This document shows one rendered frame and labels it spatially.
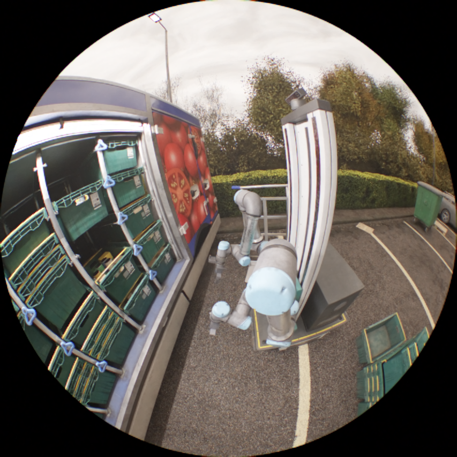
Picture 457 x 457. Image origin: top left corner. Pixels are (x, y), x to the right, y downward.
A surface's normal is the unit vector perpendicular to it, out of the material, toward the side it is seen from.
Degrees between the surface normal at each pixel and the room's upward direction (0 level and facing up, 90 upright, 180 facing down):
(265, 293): 83
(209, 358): 0
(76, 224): 91
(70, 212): 94
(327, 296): 0
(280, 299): 83
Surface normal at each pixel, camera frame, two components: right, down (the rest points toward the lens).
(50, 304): 0.99, -0.01
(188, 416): -0.17, -0.86
